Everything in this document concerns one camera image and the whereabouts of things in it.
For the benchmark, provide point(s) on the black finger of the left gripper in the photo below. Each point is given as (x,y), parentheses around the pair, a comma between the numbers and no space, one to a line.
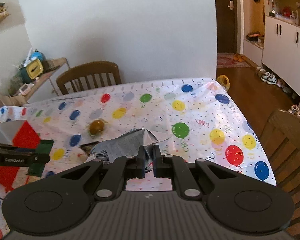
(15,156)

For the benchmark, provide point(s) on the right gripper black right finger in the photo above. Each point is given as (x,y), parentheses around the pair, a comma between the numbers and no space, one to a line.
(176,169)

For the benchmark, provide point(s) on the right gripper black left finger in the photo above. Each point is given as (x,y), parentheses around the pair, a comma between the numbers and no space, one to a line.
(115,175)

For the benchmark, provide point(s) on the green snack bar packet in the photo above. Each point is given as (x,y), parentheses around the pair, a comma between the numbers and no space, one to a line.
(41,158)

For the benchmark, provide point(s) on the silver foil snack bag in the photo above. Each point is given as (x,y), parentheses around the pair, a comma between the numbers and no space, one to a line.
(128,143)

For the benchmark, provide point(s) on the red cardboard box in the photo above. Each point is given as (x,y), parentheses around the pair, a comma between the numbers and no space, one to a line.
(18,141)

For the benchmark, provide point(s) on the dark small snack packet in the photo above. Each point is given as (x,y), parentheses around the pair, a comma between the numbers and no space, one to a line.
(86,148)

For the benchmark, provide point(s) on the balloon pattern tablecloth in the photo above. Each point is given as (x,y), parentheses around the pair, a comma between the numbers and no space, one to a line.
(189,118)

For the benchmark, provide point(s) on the round brown chocolate ball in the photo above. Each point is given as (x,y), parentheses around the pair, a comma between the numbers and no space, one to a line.
(96,127)

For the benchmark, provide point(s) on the glass fishbowl vase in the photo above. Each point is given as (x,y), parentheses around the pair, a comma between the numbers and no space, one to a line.
(10,86)

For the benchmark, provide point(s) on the white pink toy phone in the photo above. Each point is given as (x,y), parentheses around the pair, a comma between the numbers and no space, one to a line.
(25,89)

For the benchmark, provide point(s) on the white side cabinet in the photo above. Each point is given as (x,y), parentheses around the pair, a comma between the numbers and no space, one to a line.
(44,88)

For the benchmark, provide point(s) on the teal yellow tissue box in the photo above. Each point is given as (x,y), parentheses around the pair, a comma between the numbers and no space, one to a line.
(32,67)

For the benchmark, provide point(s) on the wooden chair far side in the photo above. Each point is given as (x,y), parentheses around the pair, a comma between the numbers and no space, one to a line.
(89,76)

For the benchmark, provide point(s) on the wooden chair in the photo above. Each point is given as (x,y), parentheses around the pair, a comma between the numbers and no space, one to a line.
(280,140)
(89,76)

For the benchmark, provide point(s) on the wooden chair right side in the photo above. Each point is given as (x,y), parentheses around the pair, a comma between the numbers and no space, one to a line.
(280,140)

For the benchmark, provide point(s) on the white sneakers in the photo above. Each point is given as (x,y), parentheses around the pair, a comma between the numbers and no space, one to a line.
(269,78)

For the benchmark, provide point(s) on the dark entrance door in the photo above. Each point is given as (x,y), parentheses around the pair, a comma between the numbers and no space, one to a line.
(226,17)

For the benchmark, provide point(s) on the white wall cabinets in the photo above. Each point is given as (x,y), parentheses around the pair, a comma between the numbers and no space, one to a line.
(272,38)

